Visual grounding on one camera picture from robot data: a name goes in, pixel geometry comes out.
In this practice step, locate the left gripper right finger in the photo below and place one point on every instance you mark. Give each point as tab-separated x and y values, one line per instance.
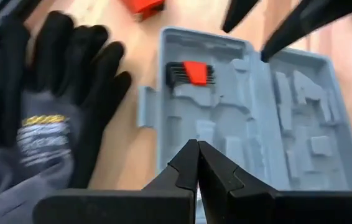
257	208

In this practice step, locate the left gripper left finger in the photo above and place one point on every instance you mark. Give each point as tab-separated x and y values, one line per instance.
151	205

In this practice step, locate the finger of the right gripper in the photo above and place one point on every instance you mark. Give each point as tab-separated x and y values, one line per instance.
238	14
319	15

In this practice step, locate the red hex key set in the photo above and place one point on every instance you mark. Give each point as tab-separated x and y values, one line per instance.
196	73

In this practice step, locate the grey plastic tool case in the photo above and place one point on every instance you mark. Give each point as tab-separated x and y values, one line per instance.
257	124

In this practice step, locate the red tape measure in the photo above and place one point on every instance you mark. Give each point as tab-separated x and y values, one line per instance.
145	4

